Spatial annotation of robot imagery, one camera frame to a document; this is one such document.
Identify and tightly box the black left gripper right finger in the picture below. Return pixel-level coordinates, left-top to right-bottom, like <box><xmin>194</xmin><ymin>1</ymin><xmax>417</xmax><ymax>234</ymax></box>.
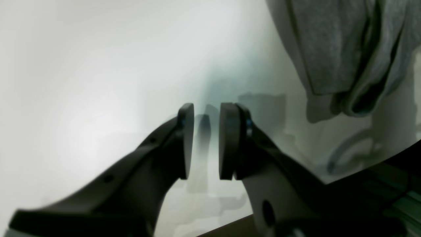
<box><xmin>219</xmin><ymin>103</ymin><xmax>408</xmax><ymax>237</ymax></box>

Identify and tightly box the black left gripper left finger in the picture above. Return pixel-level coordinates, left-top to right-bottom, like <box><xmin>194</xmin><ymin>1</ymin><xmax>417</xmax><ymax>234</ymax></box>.
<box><xmin>9</xmin><ymin>103</ymin><xmax>194</xmax><ymax>237</ymax></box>

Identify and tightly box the grey T-shirt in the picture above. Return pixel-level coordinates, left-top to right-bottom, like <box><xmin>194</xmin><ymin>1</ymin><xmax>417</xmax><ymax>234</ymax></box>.
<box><xmin>265</xmin><ymin>0</ymin><xmax>420</xmax><ymax>123</ymax></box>

